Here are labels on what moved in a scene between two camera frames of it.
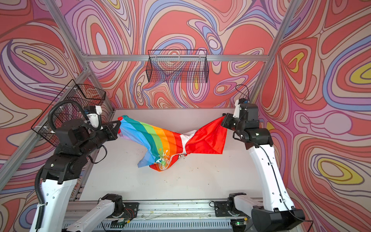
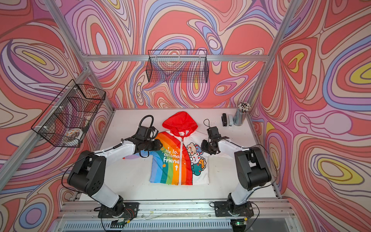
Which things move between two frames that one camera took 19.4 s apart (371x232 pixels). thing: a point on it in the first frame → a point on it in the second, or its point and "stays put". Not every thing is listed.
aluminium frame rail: [174, 57] stays put
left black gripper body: [98, 137] → [151, 145]
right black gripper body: [233, 123] → [206, 147]
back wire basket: [180, 65] stays put
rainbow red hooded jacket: [163, 145] → [180, 161]
